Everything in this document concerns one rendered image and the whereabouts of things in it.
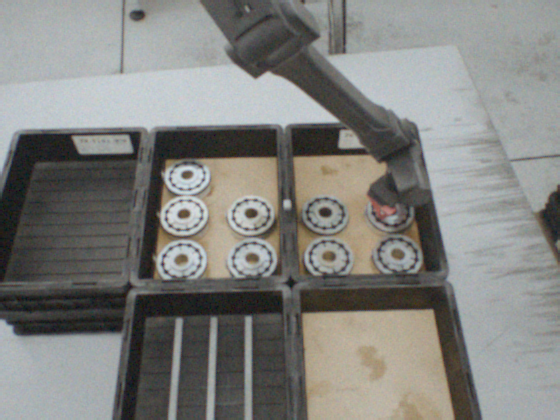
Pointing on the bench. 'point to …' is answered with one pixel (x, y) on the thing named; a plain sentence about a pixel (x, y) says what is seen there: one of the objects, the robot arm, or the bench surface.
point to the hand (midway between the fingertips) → (391, 207)
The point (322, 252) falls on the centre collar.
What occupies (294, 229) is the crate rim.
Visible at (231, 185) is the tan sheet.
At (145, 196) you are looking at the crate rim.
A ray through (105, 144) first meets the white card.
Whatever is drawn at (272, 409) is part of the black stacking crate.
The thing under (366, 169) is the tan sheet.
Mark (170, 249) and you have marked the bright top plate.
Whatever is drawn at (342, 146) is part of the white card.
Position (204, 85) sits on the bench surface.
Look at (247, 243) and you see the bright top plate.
